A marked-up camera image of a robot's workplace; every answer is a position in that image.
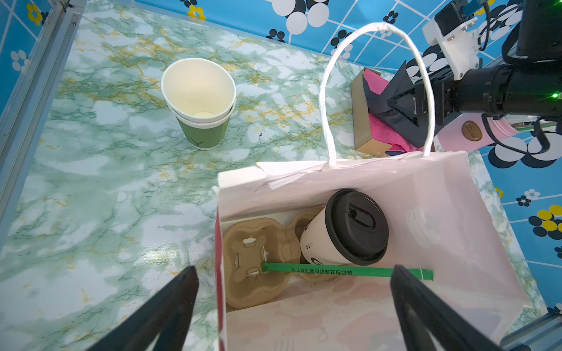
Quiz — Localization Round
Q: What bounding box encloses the white green paper cup stack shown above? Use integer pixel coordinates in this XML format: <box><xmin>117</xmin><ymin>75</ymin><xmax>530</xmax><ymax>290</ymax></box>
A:
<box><xmin>161</xmin><ymin>58</ymin><xmax>237</xmax><ymax>150</ymax></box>

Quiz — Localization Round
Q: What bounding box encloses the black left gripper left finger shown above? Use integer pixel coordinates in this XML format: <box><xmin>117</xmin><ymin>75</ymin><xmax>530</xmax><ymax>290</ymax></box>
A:
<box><xmin>89</xmin><ymin>266</ymin><xmax>199</xmax><ymax>350</ymax></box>

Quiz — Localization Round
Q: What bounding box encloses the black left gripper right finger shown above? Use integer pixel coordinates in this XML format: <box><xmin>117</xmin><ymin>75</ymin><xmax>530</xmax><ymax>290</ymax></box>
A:
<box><xmin>390</xmin><ymin>265</ymin><xmax>500</xmax><ymax>350</ymax></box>

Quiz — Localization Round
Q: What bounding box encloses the pink cup straw holder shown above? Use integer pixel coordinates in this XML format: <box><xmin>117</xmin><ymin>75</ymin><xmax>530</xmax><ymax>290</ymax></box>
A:
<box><xmin>436</xmin><ymin>113</ymin><xmax>519</xmax><ymax>152</ymax></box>

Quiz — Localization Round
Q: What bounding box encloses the red white paper gift bag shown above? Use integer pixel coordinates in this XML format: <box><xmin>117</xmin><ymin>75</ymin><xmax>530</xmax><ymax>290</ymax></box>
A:
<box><xmin>214</xmin><ymin>21</ymin><xmax>534</xmax><ymax>351</ymax></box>

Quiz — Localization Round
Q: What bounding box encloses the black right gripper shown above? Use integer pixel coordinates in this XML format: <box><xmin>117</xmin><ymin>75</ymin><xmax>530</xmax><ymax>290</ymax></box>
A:
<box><xmin>388</xmin><ymin>67</ymin><xmax>461</xmax><ymax>132</ymax></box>

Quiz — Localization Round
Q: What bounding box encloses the green straw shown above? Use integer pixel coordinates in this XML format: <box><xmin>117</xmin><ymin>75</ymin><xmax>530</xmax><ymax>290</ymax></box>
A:
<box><xmin>261</xmin><ymin>262</ymin><xmax>435</xmax><ymax>282</ymax></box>

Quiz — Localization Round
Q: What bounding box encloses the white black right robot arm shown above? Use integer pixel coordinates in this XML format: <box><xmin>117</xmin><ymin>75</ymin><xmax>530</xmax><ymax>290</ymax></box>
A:
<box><xmin>423</xmin><ymin>1</ymin><xmax>561</xmax><ymax>127</ymax></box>

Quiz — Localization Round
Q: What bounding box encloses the white paper coffee cup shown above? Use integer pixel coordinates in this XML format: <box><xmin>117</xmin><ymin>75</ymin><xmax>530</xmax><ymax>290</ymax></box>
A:
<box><xmin>300</xmin><ymin>189</ymin><xmax>389</xmax><ymax>266</ymax></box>

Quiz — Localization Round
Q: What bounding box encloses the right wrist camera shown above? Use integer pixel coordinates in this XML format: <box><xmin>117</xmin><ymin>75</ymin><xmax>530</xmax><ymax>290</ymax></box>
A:
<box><xmin>423</xmin><ymin>0</ymin><xmax>489</xmax><ymax>80</ymax></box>

